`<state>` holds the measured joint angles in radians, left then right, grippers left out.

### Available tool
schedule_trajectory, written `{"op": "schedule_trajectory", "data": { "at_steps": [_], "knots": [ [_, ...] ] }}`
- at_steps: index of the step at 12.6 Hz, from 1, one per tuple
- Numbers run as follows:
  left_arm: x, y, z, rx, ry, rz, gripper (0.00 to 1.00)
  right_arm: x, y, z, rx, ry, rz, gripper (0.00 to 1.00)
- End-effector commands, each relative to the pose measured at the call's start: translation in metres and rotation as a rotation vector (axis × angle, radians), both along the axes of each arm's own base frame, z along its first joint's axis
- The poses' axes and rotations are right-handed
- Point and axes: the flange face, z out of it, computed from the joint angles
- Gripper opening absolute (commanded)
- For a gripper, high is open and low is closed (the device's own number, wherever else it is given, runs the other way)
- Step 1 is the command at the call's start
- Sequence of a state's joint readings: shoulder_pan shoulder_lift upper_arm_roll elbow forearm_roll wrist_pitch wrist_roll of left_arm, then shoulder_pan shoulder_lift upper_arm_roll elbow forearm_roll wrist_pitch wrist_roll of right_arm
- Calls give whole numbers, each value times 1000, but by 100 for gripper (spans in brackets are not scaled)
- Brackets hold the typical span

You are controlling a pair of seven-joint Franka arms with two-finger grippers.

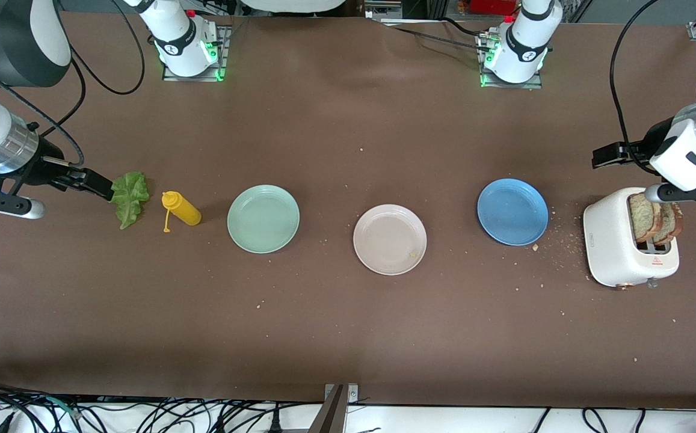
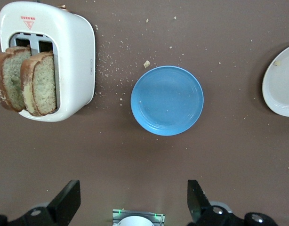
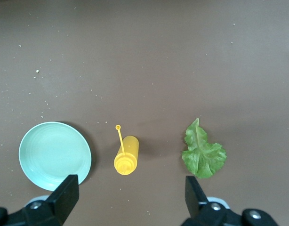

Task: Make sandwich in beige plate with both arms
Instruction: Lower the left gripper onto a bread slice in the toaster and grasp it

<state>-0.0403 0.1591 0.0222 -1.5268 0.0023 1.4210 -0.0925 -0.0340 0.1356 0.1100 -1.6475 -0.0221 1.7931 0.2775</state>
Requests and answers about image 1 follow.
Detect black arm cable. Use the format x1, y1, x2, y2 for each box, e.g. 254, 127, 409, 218
0, 57, 85, 168
609, 0, 661, 175
38, 0, 146, 138

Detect green lettuce leaf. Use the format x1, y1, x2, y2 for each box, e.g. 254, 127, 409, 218
109, 171, 151, 230

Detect tangled black floor cables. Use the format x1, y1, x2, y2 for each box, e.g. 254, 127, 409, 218
0, 378, 324, 433

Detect blue plate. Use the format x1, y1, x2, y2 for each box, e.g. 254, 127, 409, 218
476, 178, 549, 247

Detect white left camera mount block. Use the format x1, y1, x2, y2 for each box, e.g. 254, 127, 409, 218
648, 117, 696, 193

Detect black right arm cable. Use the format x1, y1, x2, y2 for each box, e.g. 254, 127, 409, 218
38, 0, 146, 138
0, 57, 85, 168

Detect grey metal table bracket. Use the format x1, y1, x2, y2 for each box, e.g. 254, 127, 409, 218
307, 383, 360, 433

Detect grey background equipment box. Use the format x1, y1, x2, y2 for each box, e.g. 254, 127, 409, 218
365, 0, 404, 19

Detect red background box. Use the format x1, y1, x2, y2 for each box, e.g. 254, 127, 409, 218
470, 0, 518, 15

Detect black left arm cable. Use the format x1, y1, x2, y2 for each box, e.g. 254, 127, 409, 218
609, 0, 661, 175

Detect mint green plate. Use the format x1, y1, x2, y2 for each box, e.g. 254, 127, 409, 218
227, 184, 301, 254

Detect brown bread slice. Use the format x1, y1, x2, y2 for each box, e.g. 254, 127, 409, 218
627, 192, 664, 243
654, 201, 684, 246

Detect white toaster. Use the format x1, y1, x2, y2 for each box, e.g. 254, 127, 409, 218
582, 187, 680, 290

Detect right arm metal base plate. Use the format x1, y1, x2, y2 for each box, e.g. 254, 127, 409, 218
161, 24, 229, 82

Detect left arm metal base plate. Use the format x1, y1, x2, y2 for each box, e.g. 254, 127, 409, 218
479, 33, 544, 90

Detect black table cable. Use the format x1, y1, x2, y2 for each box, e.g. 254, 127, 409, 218
378, 23, 493, 54

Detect yellow mustard squeeze bottle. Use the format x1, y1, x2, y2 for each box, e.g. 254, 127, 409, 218
161, 191, 203, 234

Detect beige plate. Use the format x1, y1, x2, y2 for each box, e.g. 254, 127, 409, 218
353, 204, 428, 277

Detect teal cable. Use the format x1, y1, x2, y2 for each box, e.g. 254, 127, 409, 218
38, 394, 81, 419

